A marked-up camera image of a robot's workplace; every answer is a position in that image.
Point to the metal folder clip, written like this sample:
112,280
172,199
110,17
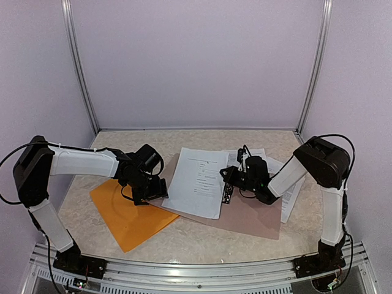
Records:
227,193

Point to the white printed sheet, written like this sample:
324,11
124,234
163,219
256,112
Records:
197,186
232,155

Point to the left aluminium frame post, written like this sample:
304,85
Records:
72,40

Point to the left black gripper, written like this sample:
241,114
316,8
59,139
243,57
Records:
160,190

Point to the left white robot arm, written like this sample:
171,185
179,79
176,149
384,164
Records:
41,161

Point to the aluminium frame post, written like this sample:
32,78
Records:
72,40
317,64

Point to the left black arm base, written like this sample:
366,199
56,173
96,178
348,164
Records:
73,261

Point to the white printed sheet dense text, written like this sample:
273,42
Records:
289,200

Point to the pink-brown file folder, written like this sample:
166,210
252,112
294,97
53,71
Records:
241,215

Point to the white printed sheet back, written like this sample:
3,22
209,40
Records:
232,155

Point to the right aluminium frame post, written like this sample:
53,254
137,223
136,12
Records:
317,64

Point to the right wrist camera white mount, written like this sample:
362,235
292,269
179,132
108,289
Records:
242,155

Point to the orange folder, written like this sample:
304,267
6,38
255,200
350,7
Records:
129,224

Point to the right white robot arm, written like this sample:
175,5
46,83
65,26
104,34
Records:
328,164

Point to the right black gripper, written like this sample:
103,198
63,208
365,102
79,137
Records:
225,178

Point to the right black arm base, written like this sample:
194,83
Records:
318,263

